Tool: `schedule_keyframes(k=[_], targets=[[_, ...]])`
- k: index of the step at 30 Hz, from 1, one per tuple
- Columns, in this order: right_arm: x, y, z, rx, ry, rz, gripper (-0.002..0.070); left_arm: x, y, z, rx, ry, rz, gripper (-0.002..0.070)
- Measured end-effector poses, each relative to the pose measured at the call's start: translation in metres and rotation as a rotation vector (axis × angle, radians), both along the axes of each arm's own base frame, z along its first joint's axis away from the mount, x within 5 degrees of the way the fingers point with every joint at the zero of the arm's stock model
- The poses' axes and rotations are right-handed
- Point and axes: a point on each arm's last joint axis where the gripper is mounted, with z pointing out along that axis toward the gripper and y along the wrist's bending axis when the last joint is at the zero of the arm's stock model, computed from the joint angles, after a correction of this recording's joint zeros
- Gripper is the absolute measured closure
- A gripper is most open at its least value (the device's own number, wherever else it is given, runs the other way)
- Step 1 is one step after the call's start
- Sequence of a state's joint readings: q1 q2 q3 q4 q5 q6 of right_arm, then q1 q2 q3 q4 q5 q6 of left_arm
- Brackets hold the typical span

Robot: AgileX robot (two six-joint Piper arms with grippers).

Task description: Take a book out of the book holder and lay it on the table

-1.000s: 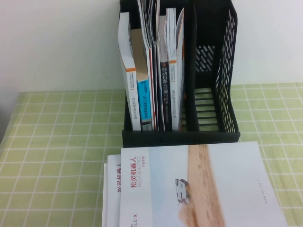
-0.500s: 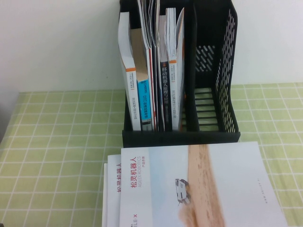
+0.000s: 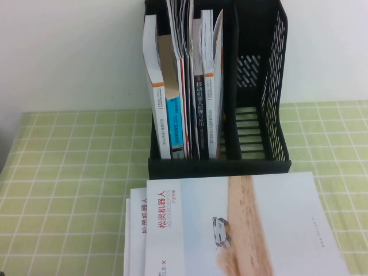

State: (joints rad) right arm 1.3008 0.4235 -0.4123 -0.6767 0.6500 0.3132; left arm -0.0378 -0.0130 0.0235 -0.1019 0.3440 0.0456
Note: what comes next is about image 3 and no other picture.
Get AgileX brochure grey back cover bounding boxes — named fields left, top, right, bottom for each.
left=144, top=171, right=351, bottom=276

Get blue spine book brown pages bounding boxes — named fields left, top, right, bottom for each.
left=156, top=34, right=185, bottom=160

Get white book orange spine band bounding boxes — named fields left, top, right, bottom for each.
left=143, top=14, right=169, bottom=160
left=200, top=8, right=225, bottom=160

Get black spine book white title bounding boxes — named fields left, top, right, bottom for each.
left=191, top=17, right=208, bottom=160

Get black plastic book holder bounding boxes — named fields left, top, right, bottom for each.
left=143, top=0, right=293, bottom=178

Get thin dark blue booklet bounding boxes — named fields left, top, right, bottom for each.
left=183, top=43, right=196, bottom=160

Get red edged white magazine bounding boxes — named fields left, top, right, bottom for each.
left=166, top=0, right=193, bottom=160

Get AgileX brochure robot room cover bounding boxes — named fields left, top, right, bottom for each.
left=129, top=188, right=149, bottom=276

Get green checked tablecloth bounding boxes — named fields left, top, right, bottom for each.
left=0, top=99, right=368, bottom=276

